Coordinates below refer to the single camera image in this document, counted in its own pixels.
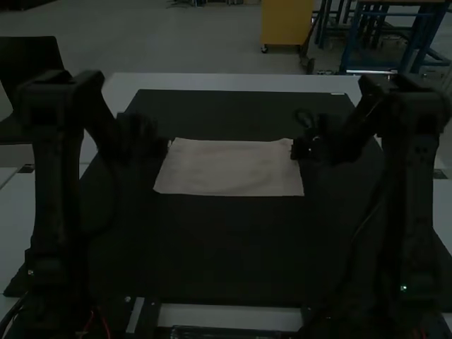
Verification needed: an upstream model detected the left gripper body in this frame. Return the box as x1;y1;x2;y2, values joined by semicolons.
116;112;170;164

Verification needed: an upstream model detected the blue metal frame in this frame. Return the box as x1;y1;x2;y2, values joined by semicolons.
338;0;452;76

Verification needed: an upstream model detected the black mat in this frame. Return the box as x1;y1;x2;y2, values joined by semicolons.
3;88;452;305

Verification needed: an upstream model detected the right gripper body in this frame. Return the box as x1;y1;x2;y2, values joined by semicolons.
289;113;342;165

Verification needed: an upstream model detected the yellow cabinet on wheels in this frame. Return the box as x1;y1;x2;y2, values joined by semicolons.
260;0;315;54

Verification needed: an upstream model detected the pale towel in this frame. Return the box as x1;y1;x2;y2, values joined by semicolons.
152;137;305;197

